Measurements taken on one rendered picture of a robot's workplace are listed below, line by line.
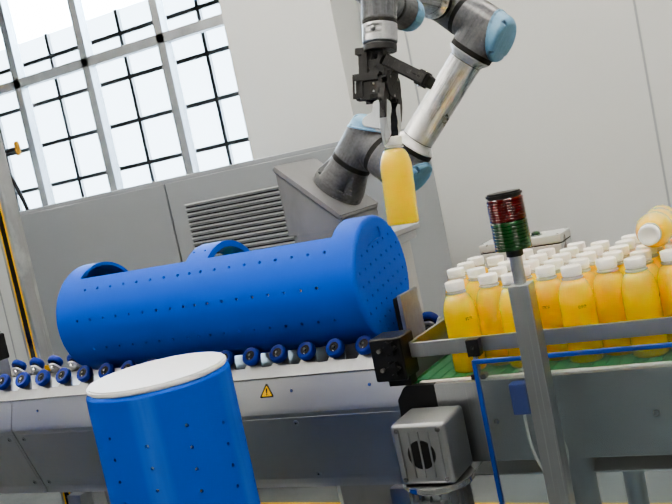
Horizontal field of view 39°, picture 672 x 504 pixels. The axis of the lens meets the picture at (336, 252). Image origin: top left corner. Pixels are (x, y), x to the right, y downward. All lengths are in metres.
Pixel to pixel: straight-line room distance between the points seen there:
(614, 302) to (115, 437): 0.96
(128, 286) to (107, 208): 2.20
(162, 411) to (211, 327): 0.50
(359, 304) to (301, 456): 0.43
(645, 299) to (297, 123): 3.44
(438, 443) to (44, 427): 1.24
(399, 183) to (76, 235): 2.96
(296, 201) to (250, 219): 1.51
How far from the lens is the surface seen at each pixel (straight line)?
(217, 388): 1.83
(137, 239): 4.48
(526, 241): 1.62
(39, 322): 3.26
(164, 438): 1.80
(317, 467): 2.27
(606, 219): 4.79
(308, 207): 2.56
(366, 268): 2.07
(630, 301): 1.81
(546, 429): 1.70
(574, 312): 1.84
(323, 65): 4.94
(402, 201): 1.95
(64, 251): 4.81
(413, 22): 2.14
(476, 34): 2.43
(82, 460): 2.67
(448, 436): 1.80
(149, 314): 2.33
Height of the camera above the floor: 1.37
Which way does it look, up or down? 5 degrees down
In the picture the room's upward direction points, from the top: 12 degrees counter-clockwise
